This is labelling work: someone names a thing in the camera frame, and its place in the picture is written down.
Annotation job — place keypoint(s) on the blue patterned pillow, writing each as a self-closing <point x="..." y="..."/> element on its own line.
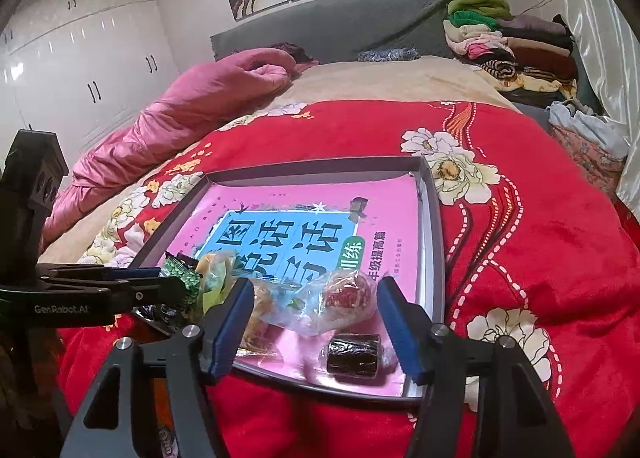
<point x="390" y="54"/>

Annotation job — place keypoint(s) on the dark brown roll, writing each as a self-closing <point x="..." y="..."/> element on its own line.
<point x="352" y="355"/>

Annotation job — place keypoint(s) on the white wardrobe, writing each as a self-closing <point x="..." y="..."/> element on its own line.
<point x="100" y="53"/>

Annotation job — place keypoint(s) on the beige blanket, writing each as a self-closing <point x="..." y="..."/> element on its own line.
<point x="380" y="83"/>

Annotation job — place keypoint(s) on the white crumpled cloth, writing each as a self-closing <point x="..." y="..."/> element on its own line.
<point x="585" y="128"/>

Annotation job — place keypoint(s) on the green pea snack packet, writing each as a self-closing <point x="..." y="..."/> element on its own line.
<point x="177" y="273"/>

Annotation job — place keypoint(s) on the pink book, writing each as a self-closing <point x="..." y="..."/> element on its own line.
<point x="280" y="195"/>

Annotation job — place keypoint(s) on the grey headboard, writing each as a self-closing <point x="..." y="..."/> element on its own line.
<point x="350" y="23"/>

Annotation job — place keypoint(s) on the white satin curtain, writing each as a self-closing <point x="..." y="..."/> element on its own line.
<point x="610" y="63"/>

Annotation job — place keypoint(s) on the clear packet red snack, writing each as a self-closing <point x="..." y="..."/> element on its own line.
<point x="345" y="298"/>

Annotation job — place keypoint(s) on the dark maroon cloth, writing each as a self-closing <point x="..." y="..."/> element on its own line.
<point x="300" y="54"/>

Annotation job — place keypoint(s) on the stack of folded clothes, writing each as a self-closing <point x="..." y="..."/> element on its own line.
<point x="530" y="48"/>

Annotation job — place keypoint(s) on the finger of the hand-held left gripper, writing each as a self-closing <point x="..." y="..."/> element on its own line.
<point x="135" y="273"/>
<point x="150" y="290"/>

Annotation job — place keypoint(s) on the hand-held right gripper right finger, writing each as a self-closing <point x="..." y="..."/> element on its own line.
<point x="400" y="328"/>

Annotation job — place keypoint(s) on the pink quilt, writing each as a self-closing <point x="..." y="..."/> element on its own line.
<point x="190" y="103"/>

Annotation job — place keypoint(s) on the dark cardboard box tray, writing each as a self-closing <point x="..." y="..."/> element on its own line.
<point x="431" y="218"/>

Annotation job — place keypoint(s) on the orange fried snack packet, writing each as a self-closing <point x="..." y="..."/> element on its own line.
<point x="215" y="283"/>

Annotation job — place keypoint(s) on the red floral blanket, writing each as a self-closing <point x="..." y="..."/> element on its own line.
<point x="525" y="238"/>

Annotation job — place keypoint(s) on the pink floral cloth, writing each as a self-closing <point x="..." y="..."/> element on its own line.
<point x="585" y="163"/>

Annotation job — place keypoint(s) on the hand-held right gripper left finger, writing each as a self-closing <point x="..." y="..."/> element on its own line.
<point x="227" y="328"/>

